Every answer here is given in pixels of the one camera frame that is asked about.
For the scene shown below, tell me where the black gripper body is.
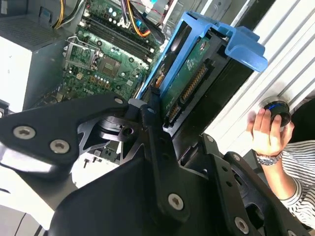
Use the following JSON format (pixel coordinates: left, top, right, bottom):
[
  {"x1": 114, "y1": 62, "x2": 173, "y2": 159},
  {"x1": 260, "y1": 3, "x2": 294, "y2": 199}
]
[{"x1": 46, "y1": 156, "x2": 271, "y2": 236}]

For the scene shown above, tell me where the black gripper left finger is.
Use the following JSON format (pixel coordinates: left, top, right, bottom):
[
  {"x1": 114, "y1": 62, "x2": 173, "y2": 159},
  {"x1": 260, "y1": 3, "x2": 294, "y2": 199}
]
[{"x1": 0, "y1": 86, "x2": 192, "y2": 224}]

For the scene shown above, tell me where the hard disk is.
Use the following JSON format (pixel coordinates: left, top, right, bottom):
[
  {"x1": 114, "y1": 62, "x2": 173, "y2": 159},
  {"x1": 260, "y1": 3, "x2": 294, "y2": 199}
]
[{"x1": 134, "y1": 11, "x2": 269, "y2": 132}]

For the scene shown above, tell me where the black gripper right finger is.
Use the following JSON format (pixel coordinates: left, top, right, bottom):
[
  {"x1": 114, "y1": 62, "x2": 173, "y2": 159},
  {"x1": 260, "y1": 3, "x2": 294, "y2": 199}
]
[{"x1": 181, "y1": 133, "x2": 307, "y2": 236}]

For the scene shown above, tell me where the person hand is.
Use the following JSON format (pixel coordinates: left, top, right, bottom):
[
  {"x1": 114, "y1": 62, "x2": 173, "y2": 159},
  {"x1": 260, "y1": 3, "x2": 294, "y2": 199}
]
[{"x1": 246, "y1": 107, "x2": 295, "y2": 158}]

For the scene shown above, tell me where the round black tool blue ring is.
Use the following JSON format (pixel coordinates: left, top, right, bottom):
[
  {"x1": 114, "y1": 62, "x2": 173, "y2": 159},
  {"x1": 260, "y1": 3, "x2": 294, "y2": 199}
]
[{"x1": 258, "y1": 97, "x2": 293, "y2": 128}]

